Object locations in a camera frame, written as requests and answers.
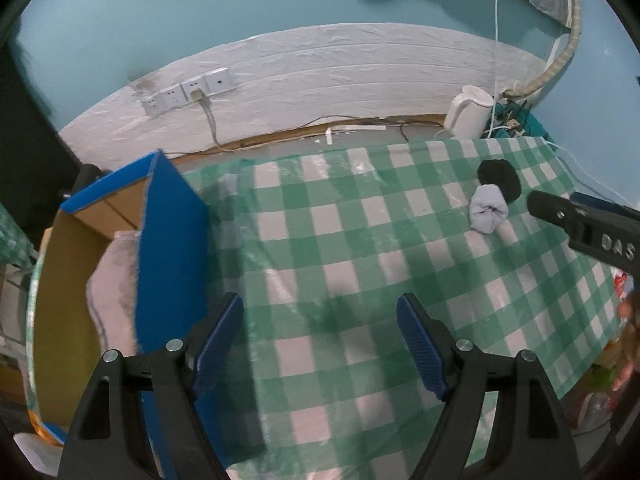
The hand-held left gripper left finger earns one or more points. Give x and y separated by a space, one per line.
220 345

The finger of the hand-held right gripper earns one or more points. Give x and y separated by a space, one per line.
555 210
610 206

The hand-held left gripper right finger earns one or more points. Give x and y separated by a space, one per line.
420 350

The black sock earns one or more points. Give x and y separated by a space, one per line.
500 172

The grey sock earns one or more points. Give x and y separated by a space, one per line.
487 210

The blue cardboard box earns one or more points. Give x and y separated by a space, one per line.
170 240

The pink grey towel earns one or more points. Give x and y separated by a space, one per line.
115 290

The person's right hand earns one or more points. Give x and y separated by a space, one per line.
626 307

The teal plastic basket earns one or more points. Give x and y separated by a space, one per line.
537 127

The green checked tablecloth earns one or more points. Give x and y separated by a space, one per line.
350 240

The white electric kettle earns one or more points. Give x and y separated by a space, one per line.
467 110

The clear crumpled plastic bag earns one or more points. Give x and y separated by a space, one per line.
597 410

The white plastic strip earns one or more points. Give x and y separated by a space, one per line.
360 127

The green checked bag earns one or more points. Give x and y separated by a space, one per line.
15 235

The dark cabinet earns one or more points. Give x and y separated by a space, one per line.
30 125

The white wall socket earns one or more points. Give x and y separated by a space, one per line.
161 101
219 80
194 87

